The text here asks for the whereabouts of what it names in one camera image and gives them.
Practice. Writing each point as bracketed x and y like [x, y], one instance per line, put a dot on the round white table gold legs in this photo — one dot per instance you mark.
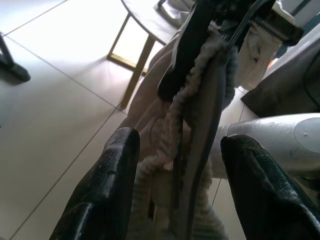
[155, 27]

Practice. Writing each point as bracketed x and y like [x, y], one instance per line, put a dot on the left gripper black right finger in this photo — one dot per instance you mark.
[262, 195]

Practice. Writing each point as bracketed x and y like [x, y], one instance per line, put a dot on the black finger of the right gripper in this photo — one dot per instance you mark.
[187, 50]
[282, 30]

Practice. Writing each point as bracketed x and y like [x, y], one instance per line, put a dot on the silver robot right leg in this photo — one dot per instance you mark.
[275, 140]

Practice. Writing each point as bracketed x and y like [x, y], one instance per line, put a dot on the grey fabric ottoman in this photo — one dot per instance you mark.
[280, 87]

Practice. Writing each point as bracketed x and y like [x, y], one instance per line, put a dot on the white knit garment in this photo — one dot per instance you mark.
[155, 112]

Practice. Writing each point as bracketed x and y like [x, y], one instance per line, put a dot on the white quilted cloth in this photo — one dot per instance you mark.
[175, 12]

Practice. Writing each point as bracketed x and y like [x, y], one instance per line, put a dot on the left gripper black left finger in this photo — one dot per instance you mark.
[100, 187]

